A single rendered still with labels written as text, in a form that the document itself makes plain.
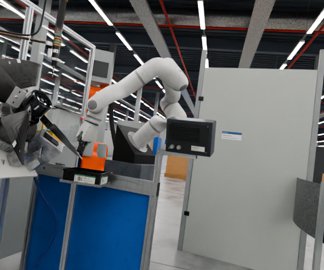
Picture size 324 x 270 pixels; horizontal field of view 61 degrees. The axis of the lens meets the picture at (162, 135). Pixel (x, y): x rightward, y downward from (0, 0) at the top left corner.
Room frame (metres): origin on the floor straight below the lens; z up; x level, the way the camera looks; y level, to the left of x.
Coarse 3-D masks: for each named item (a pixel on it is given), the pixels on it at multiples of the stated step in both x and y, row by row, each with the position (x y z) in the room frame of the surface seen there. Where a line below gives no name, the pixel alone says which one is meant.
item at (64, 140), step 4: (52, 128) 1.43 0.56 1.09; (56, 128) 1.38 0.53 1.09; (56, 132) 1.43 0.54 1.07; (60, 132) 1.39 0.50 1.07; (56, 136) 1.47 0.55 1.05; (60, 136) 1.44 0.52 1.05; (64, 136) 1.37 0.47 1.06; (64, 140) 1.44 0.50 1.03; (68, 140) 1.36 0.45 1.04; (64, 144) 1.50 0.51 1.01; (68, 144) 1.45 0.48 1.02; (72, 148) 1.44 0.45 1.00; (76, 152) 1.35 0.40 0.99; (80, 156) 1.39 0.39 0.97
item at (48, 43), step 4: (48, 44) 1.45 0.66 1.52; (52, 44) 1.48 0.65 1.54; (48, 48) 1.45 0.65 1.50; (52, 48) 1.46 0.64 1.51; (48, 52) 1.45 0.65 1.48; (48, 56) 1.45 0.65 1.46; (48, 60) 1.46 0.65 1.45; (52, 60) 1.45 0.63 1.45; (56, 60) 1.44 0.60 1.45; (60, 60) 1.46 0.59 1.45
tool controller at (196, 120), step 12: (168, 120) 1.54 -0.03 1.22; (180, 120) 1.52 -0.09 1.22; (192, 120) 1.51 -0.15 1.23; (204, 120) 1.53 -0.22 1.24; (168, 132) 1.55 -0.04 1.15; (180, 132) 1.53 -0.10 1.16; (192, 132) 1.50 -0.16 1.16; (204, 132) 1.48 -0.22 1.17; (168, 144) 1.57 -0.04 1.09; (180, 144) 1.54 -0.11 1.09; (192, 144) 1.52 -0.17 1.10; (204, 144) 1.49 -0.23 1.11
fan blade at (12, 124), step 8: (24, 112) 1.22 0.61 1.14; (8, 120) 1.08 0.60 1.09; (16, 120) 1.14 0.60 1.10; (24, 120) 1.21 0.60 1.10; (8, 128) 1.07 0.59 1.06; (16, 128) 1.13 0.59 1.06; (24, 128) 1.21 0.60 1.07; (8, 136) 1.07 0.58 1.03; (16, 136) 1.13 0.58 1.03; (24, 136) 1.22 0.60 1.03; (16, 144) 1.12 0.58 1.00; (24, 144) 1.22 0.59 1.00; (16, 152) 1.11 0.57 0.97
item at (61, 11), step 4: (60, 0) 1.46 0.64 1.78; (64, 0) 1.46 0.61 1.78; (60, 4) 1.46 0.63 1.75; (64, 4) 1.46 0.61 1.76; (60, 8) 1.45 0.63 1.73; (64, 8) 1.46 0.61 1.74; (60, 12) 1.45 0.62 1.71; (64, 12) 1.47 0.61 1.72; (60, 16) 1.45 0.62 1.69; (60, 20) 1.45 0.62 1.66; (60, 24) 1.46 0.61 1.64; (60, 28) 1.46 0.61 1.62; (56, 36) 1.45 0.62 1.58; (60, 36) 1.46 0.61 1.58
